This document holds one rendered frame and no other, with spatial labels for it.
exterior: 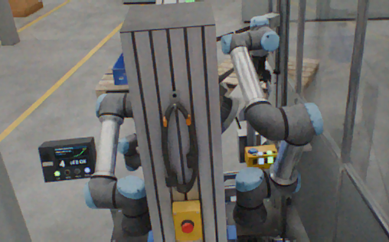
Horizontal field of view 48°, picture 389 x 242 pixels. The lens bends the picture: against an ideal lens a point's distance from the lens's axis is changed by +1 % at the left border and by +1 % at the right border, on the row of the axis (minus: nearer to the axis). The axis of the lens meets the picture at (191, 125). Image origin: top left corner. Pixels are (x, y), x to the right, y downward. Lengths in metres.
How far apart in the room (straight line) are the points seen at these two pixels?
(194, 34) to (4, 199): 0.70
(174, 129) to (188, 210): 0.27
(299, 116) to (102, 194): 0.88
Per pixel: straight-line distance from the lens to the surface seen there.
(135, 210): 1.87
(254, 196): 1.84
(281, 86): 3.01
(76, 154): 2.25
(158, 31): 1.14
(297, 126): 1.50
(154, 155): 1.31
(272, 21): 2.78
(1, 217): 0.61
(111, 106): 2.01
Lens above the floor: 2.36
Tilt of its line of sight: 30 degrees down
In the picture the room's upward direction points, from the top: 5 degrees counter-clockwise
